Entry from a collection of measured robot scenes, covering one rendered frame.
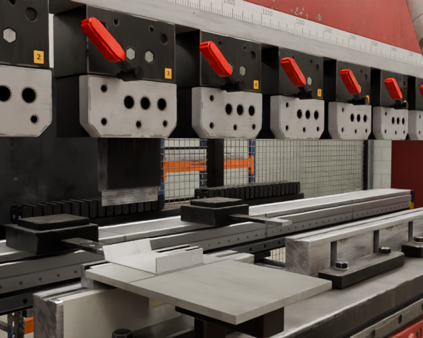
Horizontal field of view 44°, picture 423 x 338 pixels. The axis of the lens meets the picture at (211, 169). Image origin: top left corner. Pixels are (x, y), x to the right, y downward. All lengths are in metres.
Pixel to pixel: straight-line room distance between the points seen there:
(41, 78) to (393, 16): 0.95
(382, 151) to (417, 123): 7.35
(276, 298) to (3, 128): 0.35
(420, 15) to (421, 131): 0.64
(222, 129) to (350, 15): 0.48
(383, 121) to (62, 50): 0.82
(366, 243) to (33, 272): 0.75
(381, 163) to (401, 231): 7.38
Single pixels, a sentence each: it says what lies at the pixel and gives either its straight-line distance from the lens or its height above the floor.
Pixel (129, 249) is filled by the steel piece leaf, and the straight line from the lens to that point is 0.80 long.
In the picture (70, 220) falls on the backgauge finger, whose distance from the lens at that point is 0.94.
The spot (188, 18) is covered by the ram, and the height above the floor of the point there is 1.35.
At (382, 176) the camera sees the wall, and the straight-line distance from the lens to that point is 8.86.
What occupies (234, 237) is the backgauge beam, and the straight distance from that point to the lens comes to 1.29.
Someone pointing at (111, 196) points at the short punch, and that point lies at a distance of 0.76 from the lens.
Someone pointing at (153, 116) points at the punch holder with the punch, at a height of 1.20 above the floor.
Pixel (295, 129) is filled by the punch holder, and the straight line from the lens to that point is 1.00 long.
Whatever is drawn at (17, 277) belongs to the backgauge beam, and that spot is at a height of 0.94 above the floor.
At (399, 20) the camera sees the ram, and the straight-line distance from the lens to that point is 1.43.
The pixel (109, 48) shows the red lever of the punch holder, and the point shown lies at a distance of 0.67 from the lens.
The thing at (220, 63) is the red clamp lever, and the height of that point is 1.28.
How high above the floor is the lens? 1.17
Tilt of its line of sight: 3 degrees down
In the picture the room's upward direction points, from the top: straight up
